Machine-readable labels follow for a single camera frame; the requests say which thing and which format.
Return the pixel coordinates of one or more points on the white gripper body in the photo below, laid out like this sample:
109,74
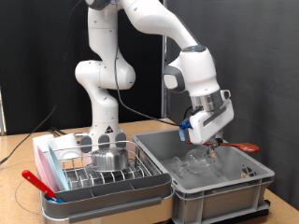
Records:
208,127

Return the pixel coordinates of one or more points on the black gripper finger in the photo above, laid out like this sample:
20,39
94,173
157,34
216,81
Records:
211,144
220,140

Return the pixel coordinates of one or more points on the clear wine glass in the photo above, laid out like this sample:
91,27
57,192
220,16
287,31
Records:
193,163

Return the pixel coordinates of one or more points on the steel bowl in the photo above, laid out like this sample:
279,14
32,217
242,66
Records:
109,158

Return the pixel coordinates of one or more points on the light blue plate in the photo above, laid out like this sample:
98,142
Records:
57,168

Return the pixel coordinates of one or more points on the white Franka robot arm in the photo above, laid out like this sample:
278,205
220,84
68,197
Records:
99,74

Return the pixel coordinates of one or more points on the vertical metal pole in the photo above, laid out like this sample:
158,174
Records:
163,102

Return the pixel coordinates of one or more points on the grey plastic crate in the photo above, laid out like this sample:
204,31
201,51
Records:
218,199

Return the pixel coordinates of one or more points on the grey backdrop curtain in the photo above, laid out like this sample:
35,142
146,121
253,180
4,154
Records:
264,62

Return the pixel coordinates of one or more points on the white box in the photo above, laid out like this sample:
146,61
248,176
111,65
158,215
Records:
62,143

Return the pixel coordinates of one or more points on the pink plate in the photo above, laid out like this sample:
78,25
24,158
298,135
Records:
43,169

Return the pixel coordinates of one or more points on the black backdrop curtain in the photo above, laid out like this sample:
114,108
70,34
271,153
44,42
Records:
25,62

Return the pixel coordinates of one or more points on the grey metal frame bar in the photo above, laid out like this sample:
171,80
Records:
2,118

